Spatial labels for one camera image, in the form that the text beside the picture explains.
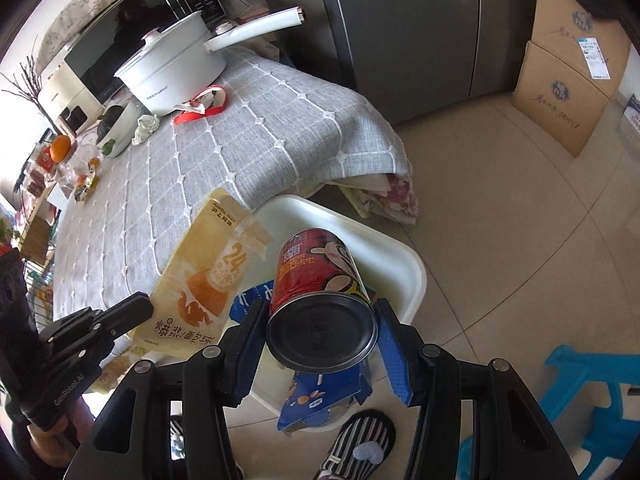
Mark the person's left hand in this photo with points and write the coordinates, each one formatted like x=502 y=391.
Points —
x=62 y=435

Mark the blue paper package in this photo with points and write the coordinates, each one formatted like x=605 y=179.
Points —
x=310 y=400

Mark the green fruit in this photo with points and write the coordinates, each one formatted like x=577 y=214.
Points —
x=107 y=147

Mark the red drink can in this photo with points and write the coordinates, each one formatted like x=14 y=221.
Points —
x=310 y=270

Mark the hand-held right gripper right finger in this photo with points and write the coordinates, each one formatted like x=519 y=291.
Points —
x=400 y=360

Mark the small printed box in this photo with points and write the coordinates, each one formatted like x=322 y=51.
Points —
x=631 y=115

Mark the grey refrigerator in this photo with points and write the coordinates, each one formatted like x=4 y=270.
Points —
x=400 y=25

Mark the cardboard box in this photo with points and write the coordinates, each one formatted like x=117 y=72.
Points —
x=565 y=35
x=555 y=110

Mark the dry branches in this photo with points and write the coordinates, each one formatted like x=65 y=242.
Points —
x=22 y=87

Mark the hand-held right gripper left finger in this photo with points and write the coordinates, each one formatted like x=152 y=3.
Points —
x=245 y=355

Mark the blue plastic stool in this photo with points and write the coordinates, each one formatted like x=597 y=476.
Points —
x=600 y=375

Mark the yellow snack bag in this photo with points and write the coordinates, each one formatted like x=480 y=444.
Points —
x=200 y=270

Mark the dark vegetable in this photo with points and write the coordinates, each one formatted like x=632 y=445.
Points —
x=112 y=122

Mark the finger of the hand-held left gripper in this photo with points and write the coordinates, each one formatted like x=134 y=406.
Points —
x=130 y=312

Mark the red and white wrapper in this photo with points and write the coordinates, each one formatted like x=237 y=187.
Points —
x=200 y=107

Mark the grey checked tablecloth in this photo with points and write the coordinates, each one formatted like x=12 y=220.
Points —
x=250 y=125

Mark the glass jar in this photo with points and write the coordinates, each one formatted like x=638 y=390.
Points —
x=82 y=160

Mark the crumpled white tissue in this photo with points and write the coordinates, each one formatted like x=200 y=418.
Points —
x=145 y=129

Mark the striped slipper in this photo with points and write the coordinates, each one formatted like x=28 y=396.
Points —
x=355 y=445

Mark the white paper box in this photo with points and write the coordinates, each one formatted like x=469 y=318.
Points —
x=59 y=199

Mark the black microwave oven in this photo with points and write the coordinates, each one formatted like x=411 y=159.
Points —
x=130 y=35

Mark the green plant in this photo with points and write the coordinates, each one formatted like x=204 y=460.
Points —
x=6 y=232

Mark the floral cloth cover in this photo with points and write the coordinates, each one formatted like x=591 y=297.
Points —
x=80 y=5

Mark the pink box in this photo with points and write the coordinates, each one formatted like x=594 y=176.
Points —
x=255 y=14

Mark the white electric pot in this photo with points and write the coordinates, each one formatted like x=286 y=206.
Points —
x=170 y=82

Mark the cream kitchen appliance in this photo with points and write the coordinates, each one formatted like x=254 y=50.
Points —
x=65 y=92

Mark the orange fruit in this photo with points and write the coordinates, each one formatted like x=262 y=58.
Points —
x=60 y=148

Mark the red label jar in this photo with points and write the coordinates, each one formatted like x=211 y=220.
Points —
x=44 y=157

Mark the white ceramic bowl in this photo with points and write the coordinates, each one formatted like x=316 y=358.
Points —
x=131 y=125

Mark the white plastic bin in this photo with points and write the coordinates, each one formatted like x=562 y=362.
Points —
x=350 y=240

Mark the glass pot lid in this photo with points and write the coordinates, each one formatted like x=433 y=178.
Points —
x=160 y=45

